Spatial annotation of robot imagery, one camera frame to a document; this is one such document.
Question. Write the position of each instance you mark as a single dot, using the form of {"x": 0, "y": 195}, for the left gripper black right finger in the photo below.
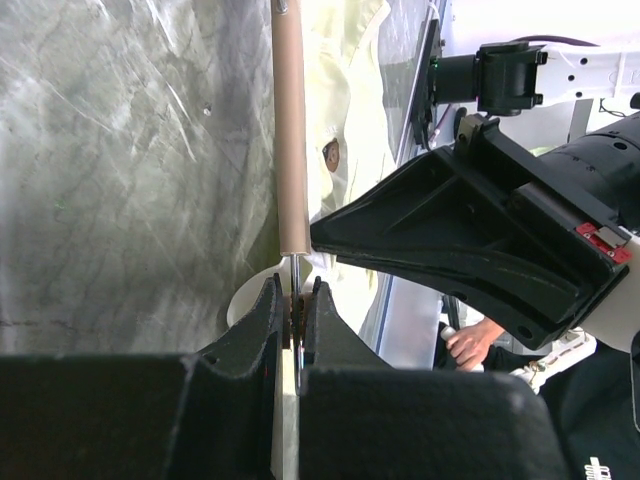
{"x": 360, "y": 418}

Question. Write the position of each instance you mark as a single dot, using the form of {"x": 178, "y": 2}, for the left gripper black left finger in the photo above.
{"x": 203, "y": 415}

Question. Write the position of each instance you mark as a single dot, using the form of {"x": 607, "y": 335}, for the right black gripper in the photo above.
{"x": 540, "y": 244}

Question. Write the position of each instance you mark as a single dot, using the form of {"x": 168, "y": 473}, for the pale yellow underwear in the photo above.
{"x": 347, "y": 144}

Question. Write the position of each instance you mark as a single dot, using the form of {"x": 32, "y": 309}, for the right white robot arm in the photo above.
{"x": 508, "y": 78}

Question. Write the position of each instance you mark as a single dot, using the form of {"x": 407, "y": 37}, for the operator bare hand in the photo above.
{"x": 470, "y": 346}

